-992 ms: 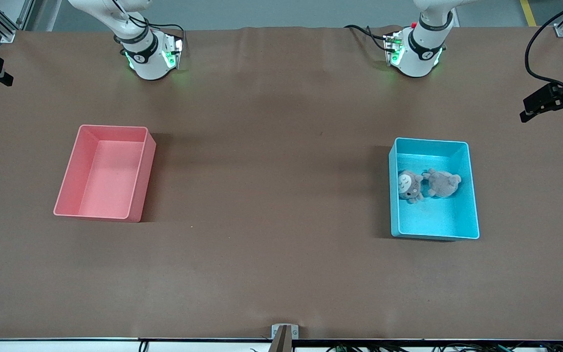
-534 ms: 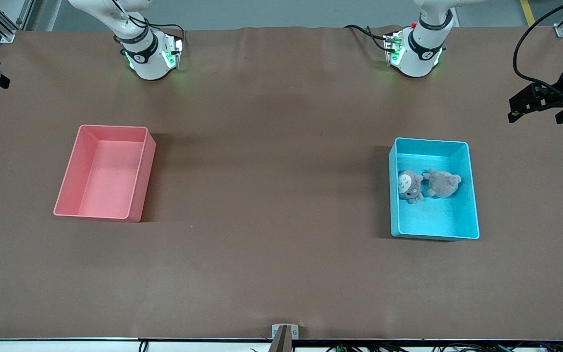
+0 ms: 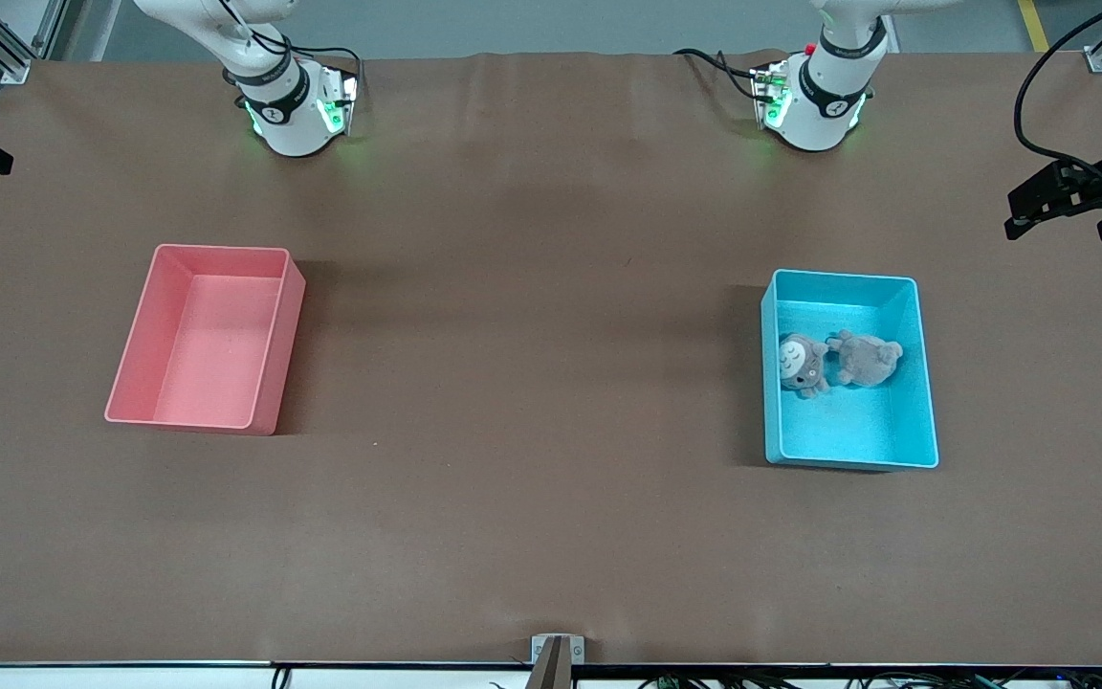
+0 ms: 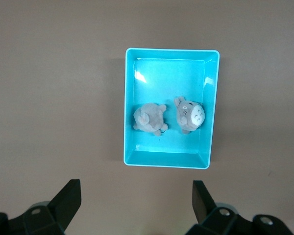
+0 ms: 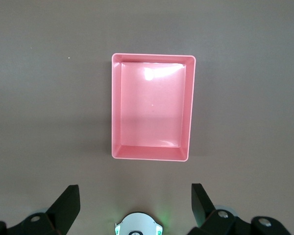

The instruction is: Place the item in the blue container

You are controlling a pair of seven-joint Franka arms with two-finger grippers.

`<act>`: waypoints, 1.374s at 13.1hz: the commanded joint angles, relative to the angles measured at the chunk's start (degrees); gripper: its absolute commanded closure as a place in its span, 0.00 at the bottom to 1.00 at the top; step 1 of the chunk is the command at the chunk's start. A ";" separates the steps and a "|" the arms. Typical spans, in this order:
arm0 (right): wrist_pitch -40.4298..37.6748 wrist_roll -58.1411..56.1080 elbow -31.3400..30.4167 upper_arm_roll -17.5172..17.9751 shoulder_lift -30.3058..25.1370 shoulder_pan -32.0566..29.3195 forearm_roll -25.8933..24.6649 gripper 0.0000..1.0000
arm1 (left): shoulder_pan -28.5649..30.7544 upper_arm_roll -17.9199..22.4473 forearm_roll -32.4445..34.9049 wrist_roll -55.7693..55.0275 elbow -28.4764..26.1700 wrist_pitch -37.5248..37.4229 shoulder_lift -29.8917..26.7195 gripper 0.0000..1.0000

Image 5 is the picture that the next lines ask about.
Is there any brown table cover sheet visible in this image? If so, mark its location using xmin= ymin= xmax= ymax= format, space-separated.
xmin=0 ymin=0 xmax=294 ymax=235

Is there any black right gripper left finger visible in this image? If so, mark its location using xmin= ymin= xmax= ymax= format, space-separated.
xmin=0 ymin=185 xmax=82 ymax=235

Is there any pink plastic box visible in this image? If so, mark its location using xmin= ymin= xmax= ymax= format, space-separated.
xmin=111 ymin=52 xmax=197 ymax=163

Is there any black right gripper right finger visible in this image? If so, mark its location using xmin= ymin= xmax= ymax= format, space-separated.
xmin=188 ymin=183 xmax=291 ymax=235

